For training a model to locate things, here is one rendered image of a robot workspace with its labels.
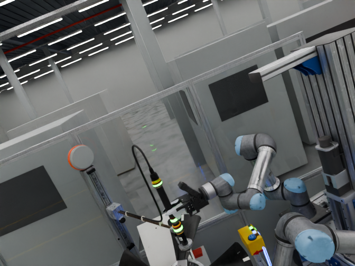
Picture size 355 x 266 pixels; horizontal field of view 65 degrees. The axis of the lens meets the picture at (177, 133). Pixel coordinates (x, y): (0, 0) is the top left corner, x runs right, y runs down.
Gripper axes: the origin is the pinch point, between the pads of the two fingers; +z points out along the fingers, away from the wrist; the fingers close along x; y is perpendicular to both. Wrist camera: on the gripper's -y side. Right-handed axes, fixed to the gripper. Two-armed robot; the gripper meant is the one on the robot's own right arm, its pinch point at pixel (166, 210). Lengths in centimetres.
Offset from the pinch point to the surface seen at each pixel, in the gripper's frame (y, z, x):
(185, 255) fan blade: 30.3, 0.2, 6.1
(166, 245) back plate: 38, 6, 34
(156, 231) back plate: 30, 7, 40
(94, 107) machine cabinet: -26, 1, 595
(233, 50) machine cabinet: -39, -188, 219
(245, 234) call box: 54, -40, 24
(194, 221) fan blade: 19.8, -12.1, 11.7
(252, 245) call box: 55, -38, 15
